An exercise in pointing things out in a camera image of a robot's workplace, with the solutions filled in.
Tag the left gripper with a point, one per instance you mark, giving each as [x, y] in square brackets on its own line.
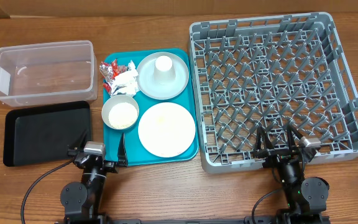
[112, 166]

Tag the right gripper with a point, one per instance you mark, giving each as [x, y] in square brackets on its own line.
[261, 150]

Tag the grey bowl with rice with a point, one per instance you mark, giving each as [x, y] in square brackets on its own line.
[120, 112]

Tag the grey plate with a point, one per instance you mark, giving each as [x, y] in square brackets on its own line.
[151, 88]

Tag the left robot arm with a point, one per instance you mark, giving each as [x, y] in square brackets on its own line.
[82, 199]

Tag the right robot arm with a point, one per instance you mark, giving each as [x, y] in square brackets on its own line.
[306, 197]

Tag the grey dishwasher rack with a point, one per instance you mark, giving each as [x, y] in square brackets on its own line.
[267, 72]

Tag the black tray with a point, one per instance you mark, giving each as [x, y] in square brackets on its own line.
[44, 133]

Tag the red foil wrapper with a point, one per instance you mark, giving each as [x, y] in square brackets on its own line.
[110, 71]

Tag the clear plastic bin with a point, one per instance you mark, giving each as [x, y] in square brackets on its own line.
[48, 73]

